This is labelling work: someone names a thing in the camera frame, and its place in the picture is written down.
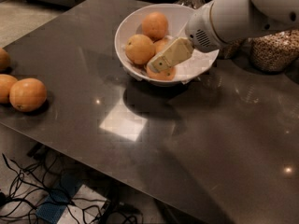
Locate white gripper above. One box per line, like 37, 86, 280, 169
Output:
147, 1, 228, 73

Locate orange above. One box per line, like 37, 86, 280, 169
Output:
9, 78, 47, 112
0, 48, 10, 71
0, 74, 18, 104
146, 66, 176, 81
125, 35, 155, 65
141, 12, 168, 41
154, 37, 170, 53

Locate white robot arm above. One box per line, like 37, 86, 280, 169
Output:
148, 0, 299, 73

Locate white bowl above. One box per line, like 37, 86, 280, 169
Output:
114, 3, 221, 88

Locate white paper liner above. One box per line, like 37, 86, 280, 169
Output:
114, 22, 219, 87

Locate glass jar of nuts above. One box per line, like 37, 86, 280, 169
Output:
218, 39, 245, 60

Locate glass jar of grains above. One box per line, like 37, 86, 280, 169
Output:
249, 30, 299, 73

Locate orange on table top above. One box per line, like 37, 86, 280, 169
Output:
0, 48, 10, 71

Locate blue and white floor box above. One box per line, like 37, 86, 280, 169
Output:
36, 175, 109, 224

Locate black cables on floor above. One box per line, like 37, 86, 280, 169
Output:
0, 147, 144, 224

